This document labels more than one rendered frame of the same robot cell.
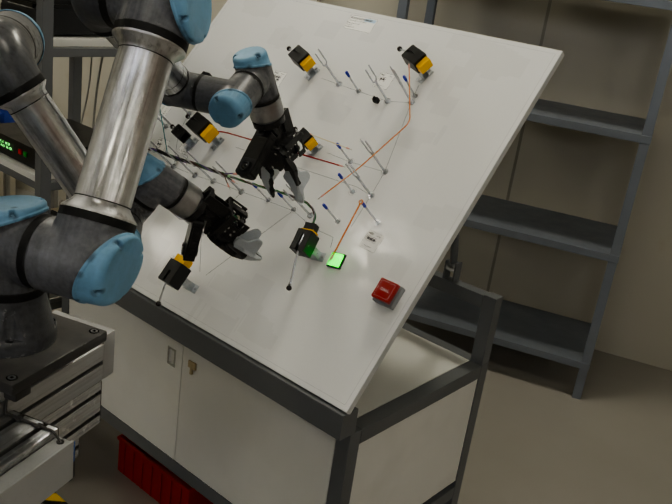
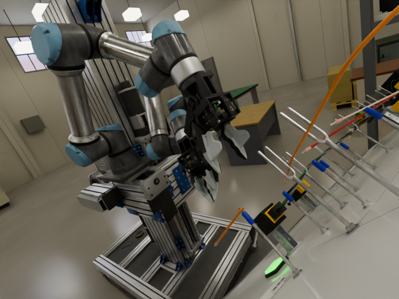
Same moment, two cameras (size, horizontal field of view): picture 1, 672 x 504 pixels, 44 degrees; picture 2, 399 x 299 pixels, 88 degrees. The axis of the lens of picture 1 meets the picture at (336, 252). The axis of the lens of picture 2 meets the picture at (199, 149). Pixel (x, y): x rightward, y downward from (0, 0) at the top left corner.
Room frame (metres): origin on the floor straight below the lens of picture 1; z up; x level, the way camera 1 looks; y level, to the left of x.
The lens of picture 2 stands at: (1.93, -0.29, 1.46)
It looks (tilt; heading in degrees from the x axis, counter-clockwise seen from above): 18 degrees down; 113
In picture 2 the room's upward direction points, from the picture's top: 19 degrees counter-clockwise
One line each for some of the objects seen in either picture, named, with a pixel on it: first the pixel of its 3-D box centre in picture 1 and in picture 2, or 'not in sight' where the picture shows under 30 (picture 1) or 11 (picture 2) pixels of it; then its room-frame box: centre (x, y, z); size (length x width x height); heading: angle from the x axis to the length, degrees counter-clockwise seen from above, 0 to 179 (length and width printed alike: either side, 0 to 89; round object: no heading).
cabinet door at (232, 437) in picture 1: (248, 445); not in sight; (1.80, 0.15, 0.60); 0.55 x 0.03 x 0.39; 51
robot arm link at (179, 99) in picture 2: not in sight; (178, 107); (1.35, 0.97, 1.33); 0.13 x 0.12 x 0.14; 13
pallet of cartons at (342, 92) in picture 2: not in sight; (351, 83); (3.46, 4.93, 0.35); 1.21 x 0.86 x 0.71; 71
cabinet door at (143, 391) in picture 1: (122, 359); not in sight; (2.14, 0.58, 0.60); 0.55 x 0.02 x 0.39; 51
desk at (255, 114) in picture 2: not in sight; (253, 131); (1.50, 3.20, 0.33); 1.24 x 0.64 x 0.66; 77
